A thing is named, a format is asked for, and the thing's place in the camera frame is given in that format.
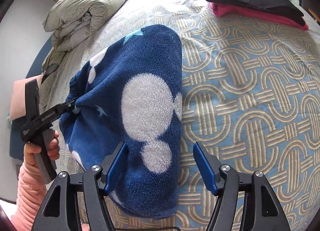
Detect blue fleece patterned pants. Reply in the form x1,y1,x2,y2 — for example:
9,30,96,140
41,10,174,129
59,24,182,219

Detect pink pillow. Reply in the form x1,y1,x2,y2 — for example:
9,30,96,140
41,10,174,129
9,74,43,121

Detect beige pillow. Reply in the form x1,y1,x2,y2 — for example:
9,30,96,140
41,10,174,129
38,48,68,114

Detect folded beige quilt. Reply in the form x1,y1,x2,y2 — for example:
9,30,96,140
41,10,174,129
42,0,131,53

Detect blue beige patterned bed cover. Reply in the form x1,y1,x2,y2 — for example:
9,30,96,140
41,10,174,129
40,0,319,230

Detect pink folded garment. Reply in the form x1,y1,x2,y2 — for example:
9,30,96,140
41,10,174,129
209,2,309,31

